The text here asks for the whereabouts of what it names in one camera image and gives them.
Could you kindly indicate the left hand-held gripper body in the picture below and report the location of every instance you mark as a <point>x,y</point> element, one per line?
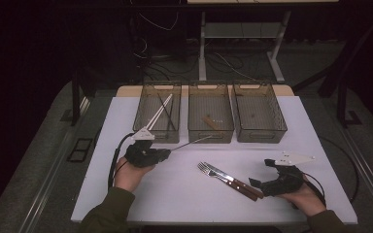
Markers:
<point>141,153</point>

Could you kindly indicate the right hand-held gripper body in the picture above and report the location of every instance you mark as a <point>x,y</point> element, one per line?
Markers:
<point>286,183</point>

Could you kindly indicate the long metal spoon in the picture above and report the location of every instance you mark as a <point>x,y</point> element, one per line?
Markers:
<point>191,143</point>

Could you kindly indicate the white chopstick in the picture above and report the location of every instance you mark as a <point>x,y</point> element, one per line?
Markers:
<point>158,110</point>
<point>162,110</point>

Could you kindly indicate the transparent brown plastic bin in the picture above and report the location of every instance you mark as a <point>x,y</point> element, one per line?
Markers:
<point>145,110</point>
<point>259,113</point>
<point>210,106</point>

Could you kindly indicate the person's left hand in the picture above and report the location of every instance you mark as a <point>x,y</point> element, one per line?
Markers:
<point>129,176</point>

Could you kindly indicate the person's right hand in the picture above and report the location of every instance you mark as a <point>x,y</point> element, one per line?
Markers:
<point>307,203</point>

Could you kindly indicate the black metal stand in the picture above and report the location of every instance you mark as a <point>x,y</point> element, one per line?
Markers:
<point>75,103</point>
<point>341,103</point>

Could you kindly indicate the white metal desk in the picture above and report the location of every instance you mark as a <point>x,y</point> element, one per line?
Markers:
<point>202,48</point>

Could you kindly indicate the black rectangular floor frame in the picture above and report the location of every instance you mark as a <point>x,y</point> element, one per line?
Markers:
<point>79,150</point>

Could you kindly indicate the metal floor rail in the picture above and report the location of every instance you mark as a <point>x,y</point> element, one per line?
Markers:
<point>42,194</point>
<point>372,181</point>

